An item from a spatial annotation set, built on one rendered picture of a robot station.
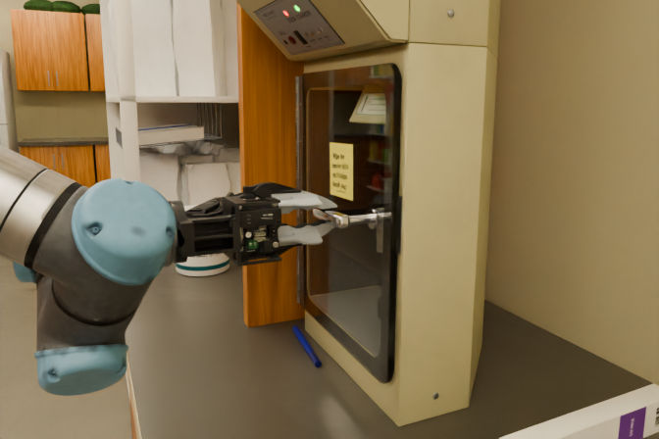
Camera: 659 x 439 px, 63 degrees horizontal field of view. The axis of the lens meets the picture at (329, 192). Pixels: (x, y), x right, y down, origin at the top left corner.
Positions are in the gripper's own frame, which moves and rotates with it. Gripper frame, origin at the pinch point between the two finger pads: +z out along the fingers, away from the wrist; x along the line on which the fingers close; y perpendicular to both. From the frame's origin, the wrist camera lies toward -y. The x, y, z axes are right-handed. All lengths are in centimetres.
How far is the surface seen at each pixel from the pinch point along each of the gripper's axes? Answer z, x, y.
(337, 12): -0.7, 24.7, 6.0
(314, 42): 1.3, 22.9, -5.9
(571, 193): 48.6, -0.9, -3.2
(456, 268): 13.3, -6.3, 10.6
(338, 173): 4.2, 4.8, -4.4
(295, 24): -1.1, 25.4, -6.6
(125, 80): -17, 24, -104
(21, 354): -67, -111, -254
